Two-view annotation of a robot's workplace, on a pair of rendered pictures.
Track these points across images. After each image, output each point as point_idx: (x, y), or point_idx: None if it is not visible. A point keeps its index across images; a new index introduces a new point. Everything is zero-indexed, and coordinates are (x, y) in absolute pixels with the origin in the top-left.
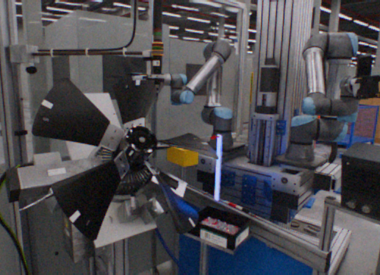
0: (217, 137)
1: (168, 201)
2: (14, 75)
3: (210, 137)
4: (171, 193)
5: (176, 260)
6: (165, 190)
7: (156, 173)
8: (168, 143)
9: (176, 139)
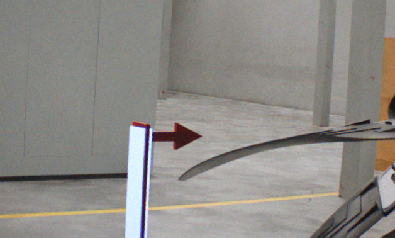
0: (158, 140)
1: (328, 218)
2: None
3: (199, 135)
4: (328, 223)
5: None
6: (343, 205)
7: (376, 181)
8: (368, 120)
9: (358, 135)
